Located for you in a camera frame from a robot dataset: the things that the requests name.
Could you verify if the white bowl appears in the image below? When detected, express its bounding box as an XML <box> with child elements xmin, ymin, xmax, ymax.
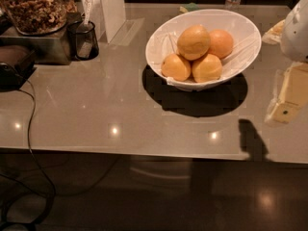
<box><xmin>145</xmin><ymin>9</ymin><xmax>262</xmax><ymax>91</ymax></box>

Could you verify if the orange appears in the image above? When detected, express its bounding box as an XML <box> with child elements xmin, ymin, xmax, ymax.
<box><xmin>177</xmin><ymin>25</ymin><xmax>211</xmax><ymax>61</ymax></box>
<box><xmin>192</xmin><ymin>54</ymin><xmax>222</xmax><ymax>83</ymax></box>
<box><xmin>208</xmin><ymin>29</ymin><xmax>234</xmax><ymax>59</ymax></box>
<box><xmin>161</xmin><ymin>53</ymin><xmax>191</xmax><ymax>81</ymax></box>

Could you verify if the green yellow sponge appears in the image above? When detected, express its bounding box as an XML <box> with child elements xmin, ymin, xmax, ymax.
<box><xmin>179</xmin><ymin>3</ymin><xmax>199</xmax><ymax>13</ymax></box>

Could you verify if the glass jar of nuts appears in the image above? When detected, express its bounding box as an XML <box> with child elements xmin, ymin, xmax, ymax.
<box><xmin>0</xmin><ymin>0</ymin><xmax>66</xmax><ymax>36</ymax></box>

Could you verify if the white box column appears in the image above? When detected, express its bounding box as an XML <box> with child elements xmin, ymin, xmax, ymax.
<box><xmin>90</xmin><ymin>0</ymin><xmax>126</xmax><ymax>43</ymax></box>

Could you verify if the white spoon in cup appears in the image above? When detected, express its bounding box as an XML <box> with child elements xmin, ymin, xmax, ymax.
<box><xmin>76</xmin><ymin>0</ymin><xmax>93</xmax><ymax>33</ymax></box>

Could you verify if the black mesh cup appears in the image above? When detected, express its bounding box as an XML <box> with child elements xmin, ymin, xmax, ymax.
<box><xmin>66</xmin><ymin>21</ymin><xmax>99</xmax><ymax>61</ymax></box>

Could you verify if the metal box stand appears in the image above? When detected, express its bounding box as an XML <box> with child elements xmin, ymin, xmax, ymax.
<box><xmin>0</xmin><ymin>13</ymin><xmax>81</xmax><ymax>65</ymax></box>

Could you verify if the black cable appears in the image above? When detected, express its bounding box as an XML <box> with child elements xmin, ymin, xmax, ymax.
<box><xmin>0</xmin><ymin>77</ymin><xmax>121</xmax><ymax>231</ymax></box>

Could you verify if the black device on left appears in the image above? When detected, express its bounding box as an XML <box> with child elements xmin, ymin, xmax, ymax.
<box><xmin>0</xmin><ymin>45</ymin><xmax>36</xmax><ymax>91</ymax></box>

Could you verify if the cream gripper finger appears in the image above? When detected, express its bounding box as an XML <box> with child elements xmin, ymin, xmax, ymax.
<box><xmin>262</xmin><ymin>20</ymin><xmax>285</xmax><ymax>44</ymax></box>
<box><xmin>265</xmin><ymin>62</ymin><xmax>308</xmax><ymax>126</ymax></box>

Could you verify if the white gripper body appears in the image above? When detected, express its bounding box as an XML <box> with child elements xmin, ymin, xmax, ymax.
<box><xmin>280</xmin><ymin>0</ymin><xmax>308</xmax><ymax>63</ymax></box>

